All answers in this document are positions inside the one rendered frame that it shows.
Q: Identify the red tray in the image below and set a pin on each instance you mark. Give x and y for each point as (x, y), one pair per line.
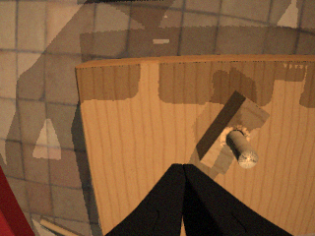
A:
(11, 215)

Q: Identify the tan cylindrical pin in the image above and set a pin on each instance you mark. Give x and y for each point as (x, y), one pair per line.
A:
(246, 156)

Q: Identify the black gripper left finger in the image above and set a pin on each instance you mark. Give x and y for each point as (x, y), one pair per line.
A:
(160, 212)

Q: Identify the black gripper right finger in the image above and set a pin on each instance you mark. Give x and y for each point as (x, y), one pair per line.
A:
(210, 210)

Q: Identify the tan wooden rod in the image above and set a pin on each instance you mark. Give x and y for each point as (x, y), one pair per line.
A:
(56, 228)

